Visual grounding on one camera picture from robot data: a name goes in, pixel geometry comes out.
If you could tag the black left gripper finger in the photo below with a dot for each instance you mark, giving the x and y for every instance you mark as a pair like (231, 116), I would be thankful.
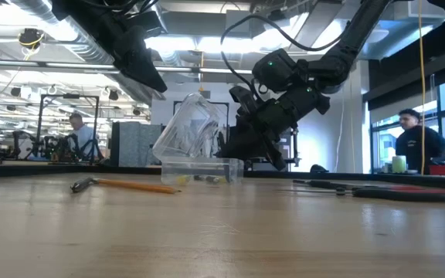
(141, 58)

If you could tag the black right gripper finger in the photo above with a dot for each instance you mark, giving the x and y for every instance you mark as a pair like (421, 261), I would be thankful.
(245, 143)
(276, 152)

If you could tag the clear plastic supply box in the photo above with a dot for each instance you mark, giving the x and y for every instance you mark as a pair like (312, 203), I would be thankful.
(191, 166)

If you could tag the yellow highlighter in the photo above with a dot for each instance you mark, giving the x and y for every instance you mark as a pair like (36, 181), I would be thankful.
(184, 179)

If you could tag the orange pencil with eraser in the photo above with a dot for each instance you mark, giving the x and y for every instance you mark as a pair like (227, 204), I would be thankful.
(137, 186)

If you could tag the red and black scissors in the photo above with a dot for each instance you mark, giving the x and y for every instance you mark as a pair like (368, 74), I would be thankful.
(400, 195)

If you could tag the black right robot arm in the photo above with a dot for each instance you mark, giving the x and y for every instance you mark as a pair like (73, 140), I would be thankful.
(346, 50)

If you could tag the black robot workstation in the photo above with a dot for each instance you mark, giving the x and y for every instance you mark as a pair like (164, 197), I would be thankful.
(295, 143)

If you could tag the black dome object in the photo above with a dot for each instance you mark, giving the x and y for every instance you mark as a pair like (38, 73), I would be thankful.
(319, 169)

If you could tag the grey partition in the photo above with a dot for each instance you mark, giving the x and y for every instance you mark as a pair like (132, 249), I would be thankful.
(135, 144)

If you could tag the person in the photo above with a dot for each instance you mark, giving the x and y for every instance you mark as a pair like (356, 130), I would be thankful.
(415, 146)
(83, 137)

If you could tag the green cup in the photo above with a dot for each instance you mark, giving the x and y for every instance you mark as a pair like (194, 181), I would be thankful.
(398, 165)

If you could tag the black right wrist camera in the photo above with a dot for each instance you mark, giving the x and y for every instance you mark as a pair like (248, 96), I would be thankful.
(274, 71)

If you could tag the silver ventilation duct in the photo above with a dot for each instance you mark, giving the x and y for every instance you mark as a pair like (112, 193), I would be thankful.
(72, 38)

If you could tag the black ceiling camera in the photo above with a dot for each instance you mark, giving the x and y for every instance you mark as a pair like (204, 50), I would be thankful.
(30, 38)

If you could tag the black aluminium table frame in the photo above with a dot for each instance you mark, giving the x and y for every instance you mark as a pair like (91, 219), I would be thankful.
(21, 170)

